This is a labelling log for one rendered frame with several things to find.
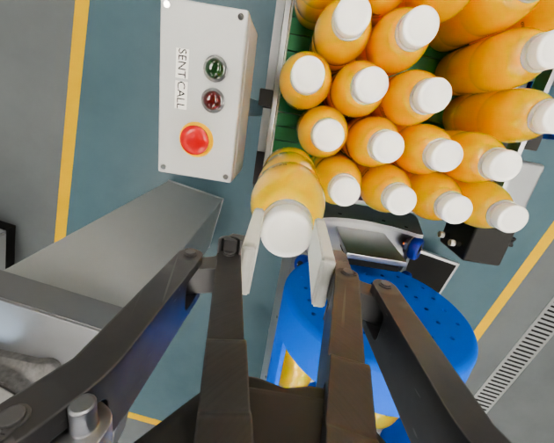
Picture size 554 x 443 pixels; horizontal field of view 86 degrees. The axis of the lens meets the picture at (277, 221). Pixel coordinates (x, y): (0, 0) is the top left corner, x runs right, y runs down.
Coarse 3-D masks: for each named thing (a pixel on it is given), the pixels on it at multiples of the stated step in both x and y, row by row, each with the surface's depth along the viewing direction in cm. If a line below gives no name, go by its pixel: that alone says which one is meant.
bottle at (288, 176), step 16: (272, 160) 33; (288, 160) 30; (304, 160) 33; (272, 176) 26; (288, 176) 25; (304, 176) 26; (256, 192) 26; (272, 192) 24; (288, 192) 24; (304, 192) 24; (320, 192) 26; (304, 208) 23; (320, 208) 26
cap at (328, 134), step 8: (328, 120) 35; (336, 120) 36; (320, 128) 36; (328, 128) 36; (336, 128) 36; (312, 136) 36; (320, 136) 36; (328, 136) 36; (336, 136) 36; (344, 136) 36; (320, 144) 36; (328, 144) 36; (336, 144) 36
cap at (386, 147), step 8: (376, 136) 36; (384, 136) 36; (392, 136) 36; (400, 136) 36; (376, 144) 36; (384, 144) 36; (392, 144) 36; (400, 144) 36; (376, 152) 36; (384, 152) 36; (392, 152) 36; (400, 152) 36; (384, 160) 37; (392, 160) 37
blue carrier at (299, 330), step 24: (288, 288) 45; (408, 288) 51; (288, 312) 42; (312, 312) 40; (432, 312) 45; (456, 312) 46; (288, 336) 41; (312, 336) 37; (432, 336) 40; (456, 336) 40; (312, 360) 37; (456, 360) 36; (312, 384) 70; (384, 384) 33; (384, 408) 34; (384, 432) 62
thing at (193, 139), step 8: (184, 128) 37; (192, 128) 36; (200, 128) 37; (184, 136) 37; (192, 136) 37; (200, 136) 37; (184, 144) 37; (192, 144) 37; (200, 144) 37; (192, 152) 38; (200, 152) 38
